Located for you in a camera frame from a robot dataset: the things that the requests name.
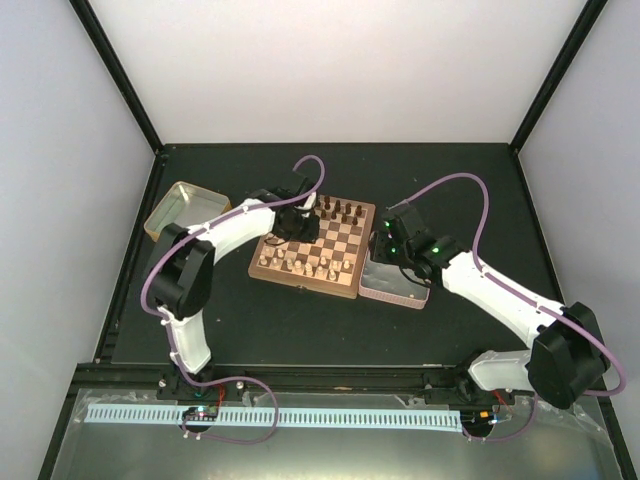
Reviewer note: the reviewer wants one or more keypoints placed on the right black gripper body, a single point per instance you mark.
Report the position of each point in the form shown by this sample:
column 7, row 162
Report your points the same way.
column 382, row 254

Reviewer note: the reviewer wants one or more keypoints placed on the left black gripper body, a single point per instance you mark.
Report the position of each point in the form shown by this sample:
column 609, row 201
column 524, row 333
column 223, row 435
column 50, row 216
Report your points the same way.
column 298, row 231

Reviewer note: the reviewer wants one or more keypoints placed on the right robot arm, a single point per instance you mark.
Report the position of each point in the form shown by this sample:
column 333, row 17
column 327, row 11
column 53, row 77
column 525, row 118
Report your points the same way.
column 561, row 360

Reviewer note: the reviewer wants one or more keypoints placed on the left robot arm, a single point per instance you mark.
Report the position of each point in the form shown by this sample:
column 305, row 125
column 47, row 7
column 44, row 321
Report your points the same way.
column 180, row 272

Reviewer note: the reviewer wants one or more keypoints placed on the dark chess pieces row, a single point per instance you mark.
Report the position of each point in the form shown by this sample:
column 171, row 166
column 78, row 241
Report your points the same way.
column 341, row 211

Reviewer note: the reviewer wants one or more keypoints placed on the pink tin with pieces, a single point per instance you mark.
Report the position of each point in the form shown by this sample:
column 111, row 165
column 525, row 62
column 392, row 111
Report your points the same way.
column 390, row 284

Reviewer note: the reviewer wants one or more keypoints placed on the wooden chess board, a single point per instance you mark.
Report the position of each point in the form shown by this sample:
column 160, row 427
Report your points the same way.
column 335, row 242

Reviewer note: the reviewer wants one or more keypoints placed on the small circuit board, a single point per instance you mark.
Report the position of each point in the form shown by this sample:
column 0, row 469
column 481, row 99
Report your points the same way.
column 200, row 413

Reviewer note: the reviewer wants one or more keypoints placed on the gold metal tin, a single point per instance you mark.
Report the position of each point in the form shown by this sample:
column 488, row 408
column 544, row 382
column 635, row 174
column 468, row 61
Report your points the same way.
column 185, row 204

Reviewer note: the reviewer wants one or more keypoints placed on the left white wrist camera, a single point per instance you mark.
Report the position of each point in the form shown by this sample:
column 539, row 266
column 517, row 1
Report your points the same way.
column 309, row 202

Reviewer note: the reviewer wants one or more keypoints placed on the black mounting rail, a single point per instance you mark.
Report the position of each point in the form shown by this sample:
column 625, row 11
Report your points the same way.
column 444, row 384

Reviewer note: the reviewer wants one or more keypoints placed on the light blue cable duct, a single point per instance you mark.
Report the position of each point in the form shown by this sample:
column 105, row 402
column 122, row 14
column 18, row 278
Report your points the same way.
column 428, row 420

